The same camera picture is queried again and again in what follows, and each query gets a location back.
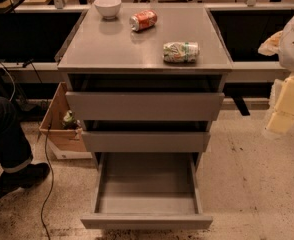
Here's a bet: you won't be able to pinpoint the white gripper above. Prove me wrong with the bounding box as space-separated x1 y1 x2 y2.
263 73 294 138

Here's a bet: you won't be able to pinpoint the grey bottom drawer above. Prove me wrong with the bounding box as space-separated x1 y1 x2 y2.
81 153 213 230

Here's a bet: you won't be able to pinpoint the grey drawer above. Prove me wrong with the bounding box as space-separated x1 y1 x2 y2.
65 73 225 122
81 153 213 230
82 121 210 153

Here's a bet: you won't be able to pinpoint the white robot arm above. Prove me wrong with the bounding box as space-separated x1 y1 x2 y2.
258 16 294 138

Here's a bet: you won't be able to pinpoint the grey drawer cabinet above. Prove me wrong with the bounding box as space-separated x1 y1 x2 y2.
54 2 234 172

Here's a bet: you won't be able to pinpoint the grey middle drawer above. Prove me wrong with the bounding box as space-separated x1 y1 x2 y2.
82 121 210 153

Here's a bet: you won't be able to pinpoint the grey top drawer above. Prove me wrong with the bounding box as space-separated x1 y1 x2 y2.
65 73 225 122

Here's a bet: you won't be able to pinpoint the green white soda can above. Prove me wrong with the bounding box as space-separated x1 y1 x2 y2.
163 42 199 63

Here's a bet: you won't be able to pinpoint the orange soda can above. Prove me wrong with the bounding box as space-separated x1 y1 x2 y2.
129 10 158 32

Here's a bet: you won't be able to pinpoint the white ceramic bowl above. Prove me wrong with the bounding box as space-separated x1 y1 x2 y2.
94 0 122 19

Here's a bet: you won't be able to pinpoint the green bottle in box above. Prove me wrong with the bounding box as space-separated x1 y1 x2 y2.
62 110 78 129

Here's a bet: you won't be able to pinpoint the cardboard box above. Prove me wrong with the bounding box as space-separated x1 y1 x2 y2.
39 82 92 159

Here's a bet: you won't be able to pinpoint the black shoe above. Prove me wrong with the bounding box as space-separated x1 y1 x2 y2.
0 163 50 192

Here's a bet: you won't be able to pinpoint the person's leg dark trousers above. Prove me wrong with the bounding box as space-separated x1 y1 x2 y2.
0 97 33 173

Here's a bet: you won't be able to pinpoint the black floor cable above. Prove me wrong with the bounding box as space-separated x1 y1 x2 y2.
40 123 55 240

